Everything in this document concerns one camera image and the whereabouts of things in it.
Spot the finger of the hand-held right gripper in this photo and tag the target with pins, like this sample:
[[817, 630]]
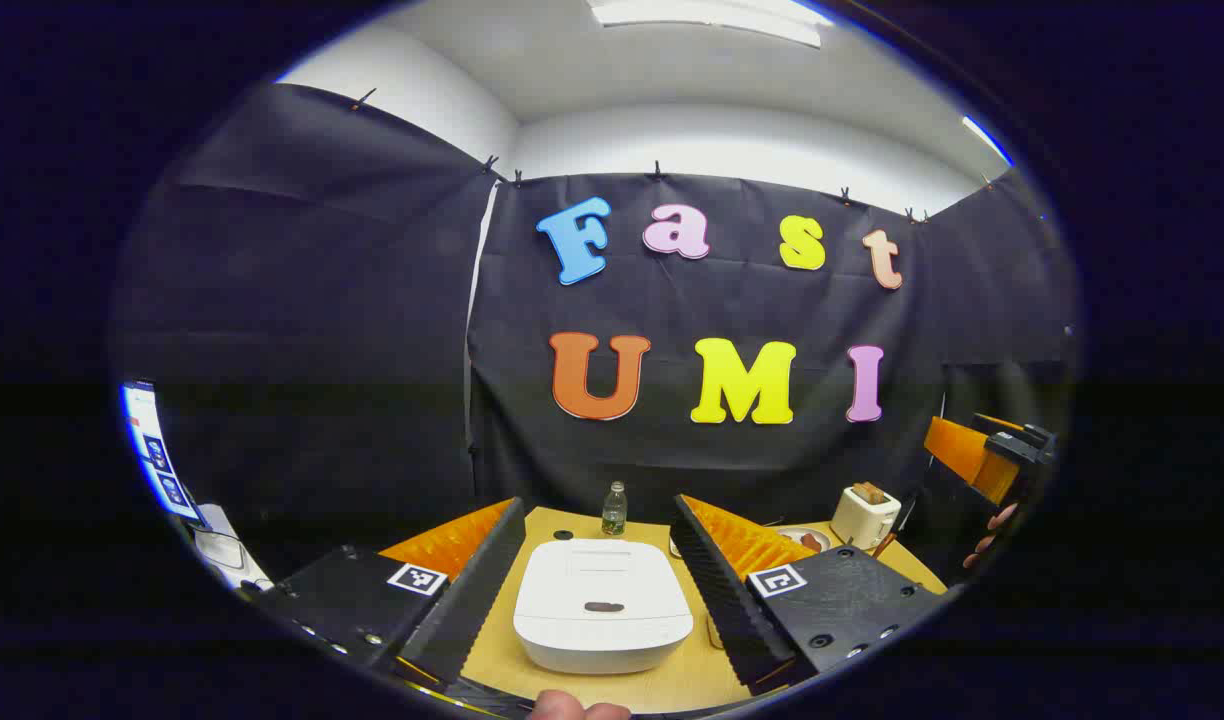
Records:
[[957, 450]]

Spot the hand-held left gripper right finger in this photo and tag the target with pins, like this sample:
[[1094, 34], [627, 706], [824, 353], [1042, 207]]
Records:
[[717, 590]]

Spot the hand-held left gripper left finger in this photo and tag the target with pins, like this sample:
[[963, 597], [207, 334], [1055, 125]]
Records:
[[482, 585]]

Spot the white rice cooker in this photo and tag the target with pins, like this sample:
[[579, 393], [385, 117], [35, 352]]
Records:
[[602, 600]]

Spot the brown wooden spoon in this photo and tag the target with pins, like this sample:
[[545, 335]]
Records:
[[883, 546]]

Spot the clear plastic container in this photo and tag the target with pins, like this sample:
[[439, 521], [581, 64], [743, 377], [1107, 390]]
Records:
[[714, 632]]

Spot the white round plate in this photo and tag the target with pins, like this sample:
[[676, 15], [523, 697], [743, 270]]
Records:
[[807, 545]]

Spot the white toaster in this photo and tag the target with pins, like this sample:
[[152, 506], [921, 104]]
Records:
[[862, 520]]

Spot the clear plastic water bottle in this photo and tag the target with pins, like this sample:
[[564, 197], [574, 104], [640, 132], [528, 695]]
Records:
[[614, 512]]

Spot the white desktop device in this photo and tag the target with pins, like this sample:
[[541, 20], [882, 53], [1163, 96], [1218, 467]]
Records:
[[227, 550]]

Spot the black backdrop cloth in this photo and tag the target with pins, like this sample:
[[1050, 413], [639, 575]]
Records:
[[322, 330]]

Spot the small ceiling light panel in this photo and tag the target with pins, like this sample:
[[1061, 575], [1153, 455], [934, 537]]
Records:
[[987, 140]]

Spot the computer monitor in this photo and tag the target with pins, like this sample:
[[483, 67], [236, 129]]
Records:
[[157, 450]]

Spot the row of black cloth clips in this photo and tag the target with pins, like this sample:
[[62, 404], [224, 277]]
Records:
[[658, 170]]

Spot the long ceiling light panel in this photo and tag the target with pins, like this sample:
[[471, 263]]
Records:
[[712, 18]]

